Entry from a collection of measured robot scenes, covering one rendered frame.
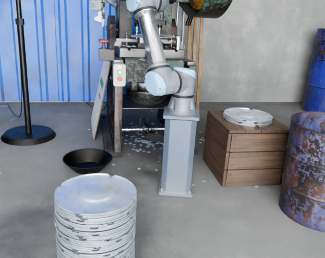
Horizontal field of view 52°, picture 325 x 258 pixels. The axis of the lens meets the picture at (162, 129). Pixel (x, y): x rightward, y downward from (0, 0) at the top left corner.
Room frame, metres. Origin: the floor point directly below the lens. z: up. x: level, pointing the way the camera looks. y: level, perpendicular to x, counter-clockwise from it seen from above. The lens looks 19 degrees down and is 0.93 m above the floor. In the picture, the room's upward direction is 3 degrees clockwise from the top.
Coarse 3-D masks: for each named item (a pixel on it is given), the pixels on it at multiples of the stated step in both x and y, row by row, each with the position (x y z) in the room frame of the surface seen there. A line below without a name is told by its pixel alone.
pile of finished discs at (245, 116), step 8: (224, 112) 1.98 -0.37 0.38; (232, 112) 1.99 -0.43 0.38; (240, 112) 1.98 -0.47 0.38; (248, 112) 1.99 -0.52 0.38; (256, 112) 2.03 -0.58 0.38; (264, 112) 2.03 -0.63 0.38; (232, 120) 1.86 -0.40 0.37; (240, 120) 1.83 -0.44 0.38; (248, 120) 1.84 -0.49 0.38; (256, 120) 1.85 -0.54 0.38; (264, 120) 1.86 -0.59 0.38
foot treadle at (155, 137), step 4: (144, 120) 2.51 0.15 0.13; (144, 124) 2.42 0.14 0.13; (148, 124) 2.39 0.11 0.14; (152, 132) 2.19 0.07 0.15; (148, 136) 2.07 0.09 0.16; (152, 136) 2.07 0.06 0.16; (156, 136) 2.08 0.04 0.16; (160, 136) 2.08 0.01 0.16; (152, 140) 2.00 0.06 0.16; (156, 140) 2.01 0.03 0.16; (160, 140) 2.01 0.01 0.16
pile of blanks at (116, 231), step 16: (128, 208) 1.00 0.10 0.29; (64, 224) 0.94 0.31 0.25; (80, 224) 0.93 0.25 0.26; (96, 224) 0.92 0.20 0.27; (112, 224) 0.95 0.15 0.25; (128, 224) 0.99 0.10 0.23; (64, 240) 0.94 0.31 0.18; (80, 240) 0.93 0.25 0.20; (96, 240) 0.92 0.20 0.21; (112, 240) 0.94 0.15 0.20; (128, 240) 0.99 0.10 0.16; (64, 256) 0.95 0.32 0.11; (80, 256) 0.92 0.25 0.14; (96, 256) 0.92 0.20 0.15; (112, 256) 0.95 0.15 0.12; (128, 256) 1.00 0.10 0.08
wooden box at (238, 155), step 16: (208, 112) 2.10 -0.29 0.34; (208, 128) 2.06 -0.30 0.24; (224, 128) 1.81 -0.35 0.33; (240, 128) 1.76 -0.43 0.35; (256, 128) 1.78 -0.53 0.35; (272, 128) 1.80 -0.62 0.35; (288, 128) 1.81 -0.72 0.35; (208, 144) 2.03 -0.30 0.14; (224, 144) 1.77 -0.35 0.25; (240, 144) 1.74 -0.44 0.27; (256, 144) 1.76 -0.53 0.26; (272, 144) 1.77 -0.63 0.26; (208, 160) 2.00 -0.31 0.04; (224, 160) 1.74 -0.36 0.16; (240, 160) 1.74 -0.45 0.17; (256, 160) 1.76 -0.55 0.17; (272, 160) 1.78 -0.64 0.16; (224, 176) 1.73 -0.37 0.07; (240, 176) 1.74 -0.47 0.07; (256, 176) 1.76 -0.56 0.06; (272, 176) 1.78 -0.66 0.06
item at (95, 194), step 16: (80, 176) 1.17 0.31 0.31; (96, 176) 1.19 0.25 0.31; (112, 176) 1.19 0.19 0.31; (64, 192) 1.05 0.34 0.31; (80, 192) 1.04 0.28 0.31; (96, 192) 1.05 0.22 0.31; (112, 192) 1.06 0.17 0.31; (128, 192) 1.07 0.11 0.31; (64, 208) 0.94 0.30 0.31; (80, 208) 0.95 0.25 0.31; (96, 208) 0.96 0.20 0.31; (112, 208) 0.96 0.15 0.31
